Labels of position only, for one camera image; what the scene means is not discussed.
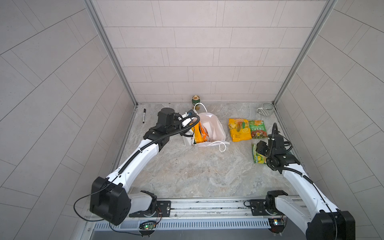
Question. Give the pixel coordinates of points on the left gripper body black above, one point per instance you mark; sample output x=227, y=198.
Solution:
x=183, y=130

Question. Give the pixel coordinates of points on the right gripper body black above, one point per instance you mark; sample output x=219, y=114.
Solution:
x=263, y=149

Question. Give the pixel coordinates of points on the green savoria snack bag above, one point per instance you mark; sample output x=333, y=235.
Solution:
x=257, y=157

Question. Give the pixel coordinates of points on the green red snack bag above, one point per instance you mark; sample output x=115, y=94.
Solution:
x=258, y=129

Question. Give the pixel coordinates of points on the white paper bag pig print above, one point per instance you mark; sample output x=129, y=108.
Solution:
x=217, y=135

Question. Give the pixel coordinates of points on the large yellow snack bag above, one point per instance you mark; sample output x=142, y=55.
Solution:
x=239, y=130

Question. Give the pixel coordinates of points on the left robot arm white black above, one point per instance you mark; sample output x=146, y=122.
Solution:
x=110, y=198

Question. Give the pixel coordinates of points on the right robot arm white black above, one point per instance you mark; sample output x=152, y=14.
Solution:
x=322, y=219

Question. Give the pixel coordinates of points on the orange yellow snack bag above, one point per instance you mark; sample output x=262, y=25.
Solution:
x=200, y=134

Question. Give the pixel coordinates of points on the green drink can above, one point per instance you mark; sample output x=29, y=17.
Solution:
x=195, y=101

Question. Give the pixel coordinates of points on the striped ceramic mug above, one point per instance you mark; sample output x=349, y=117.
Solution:
x=266, y=110

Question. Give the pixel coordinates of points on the right circuit board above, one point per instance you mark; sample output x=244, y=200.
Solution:
x=277, y=226

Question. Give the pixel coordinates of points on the circuit board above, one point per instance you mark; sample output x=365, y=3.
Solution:
x=147, y=226
x=277, y=226

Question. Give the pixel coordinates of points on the left circuit board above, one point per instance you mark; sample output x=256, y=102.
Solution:
x=147, y=226

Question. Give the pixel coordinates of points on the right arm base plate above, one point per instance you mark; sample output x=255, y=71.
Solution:
x=258, y=208

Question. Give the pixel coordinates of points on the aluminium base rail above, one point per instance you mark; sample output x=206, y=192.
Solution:
x=210, y=208

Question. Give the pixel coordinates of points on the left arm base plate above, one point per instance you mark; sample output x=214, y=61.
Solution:
x=162, y=207

